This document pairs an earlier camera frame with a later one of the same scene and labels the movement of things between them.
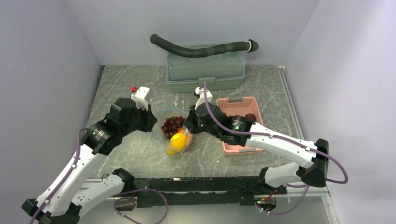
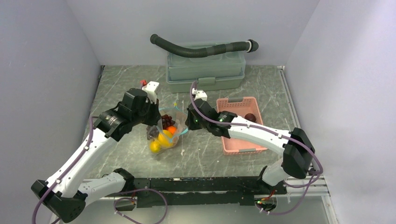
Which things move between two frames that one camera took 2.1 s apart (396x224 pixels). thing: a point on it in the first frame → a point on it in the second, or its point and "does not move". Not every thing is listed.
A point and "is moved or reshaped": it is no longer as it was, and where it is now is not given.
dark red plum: x=251 y=116 does not move
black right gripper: x=189 y=123 does not move
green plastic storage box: x=186 y=74 does not move
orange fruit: x=189 y=136 → x=172 y=129
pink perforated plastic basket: x=241 y=106 does not move
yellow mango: x=177 y=143 → x=166 y=138
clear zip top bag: x=168 y=128 is moved or reshaped
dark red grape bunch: x=172 y=125 is moved or reshaped
